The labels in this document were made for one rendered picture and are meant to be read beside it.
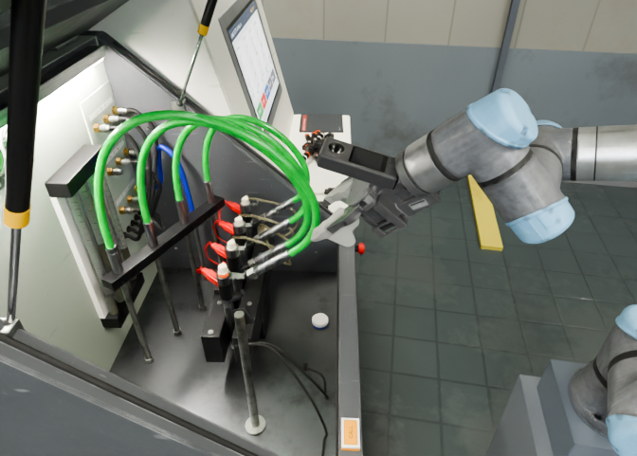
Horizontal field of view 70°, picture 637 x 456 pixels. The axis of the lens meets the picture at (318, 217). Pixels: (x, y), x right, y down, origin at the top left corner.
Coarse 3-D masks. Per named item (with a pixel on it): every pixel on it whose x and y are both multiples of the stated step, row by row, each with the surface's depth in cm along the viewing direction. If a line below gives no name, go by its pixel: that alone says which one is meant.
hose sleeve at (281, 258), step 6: (282, 252) 81; (270, 258) 82; (276, 258) 81; (282, 258) 80; (288, 258) 80; (258, 264) 83; (264, 264) 82; (270, 264) 82; (276, 264) 82; (258, 270) 83; (264, 270) 82
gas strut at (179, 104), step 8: (208, 0) 86; (216, 0) 87; (208, 8) 87; (208, 16) 88; (200, 24) 89; (208, 24) 89; (200, 32) 89; (200, 40) 91; (192, 56) 93; (192, 64) 93; (184, 88) 96; (184, 96) 97; (176, 104) 98; (184, 104) 98
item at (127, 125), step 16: (160, 112) 66; (176, 112) 66; (192, 112) 66; (128, 128) 67; (224, 128) 67; (240, 128) 67; (112, 144) 69; (256, 144) 68; (288, 160) 70; (96, 176) 73; (96, 192) 74; (304, 192) 73; (96, 208) 76; (112, 240) 81; (304, 240) 78
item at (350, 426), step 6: (348, 420) 76; (354, 420) 76; (348, 426) 75; (354, 426) 75; (348, 432) 74; (354, 432) 74; (348, 438) 73; (354, 438) 73; (348, 444) 73; (354, 444) 73; (354, 450) 73
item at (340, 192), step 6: (348, 180) 74; (342, 186) 74; (348, 186) 72; (330, 192) 77; (336, 192) 75; (342, 192) 73; (348, 192) 72; (324, 198) 77; (330, 198) 77; (336, 198) 75; (342, 198) 77; (324, 204) 78; (330, 204) 77
